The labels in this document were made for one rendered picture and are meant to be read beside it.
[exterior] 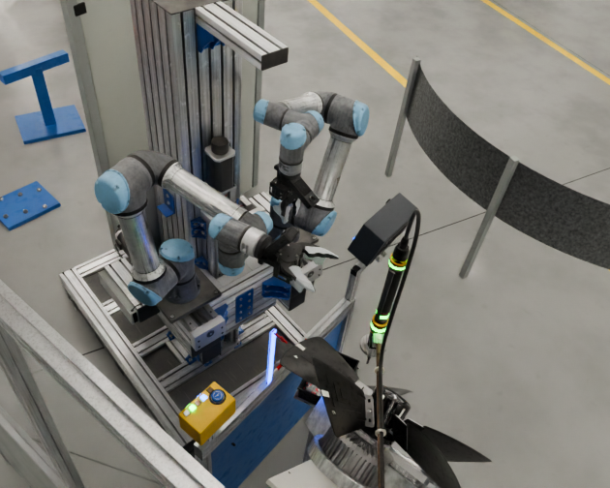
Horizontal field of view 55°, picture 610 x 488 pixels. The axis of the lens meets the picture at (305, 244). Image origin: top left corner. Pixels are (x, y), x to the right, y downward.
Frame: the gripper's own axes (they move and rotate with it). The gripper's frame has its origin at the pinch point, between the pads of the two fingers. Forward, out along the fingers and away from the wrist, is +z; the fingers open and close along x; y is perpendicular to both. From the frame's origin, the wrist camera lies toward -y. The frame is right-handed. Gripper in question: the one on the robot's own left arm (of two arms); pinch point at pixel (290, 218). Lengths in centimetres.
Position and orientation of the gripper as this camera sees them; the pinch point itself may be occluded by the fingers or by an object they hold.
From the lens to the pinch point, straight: 197.2
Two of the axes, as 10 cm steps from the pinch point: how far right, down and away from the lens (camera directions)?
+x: -6.3, 5.2, -5.8
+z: -0.9, 6.9, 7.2
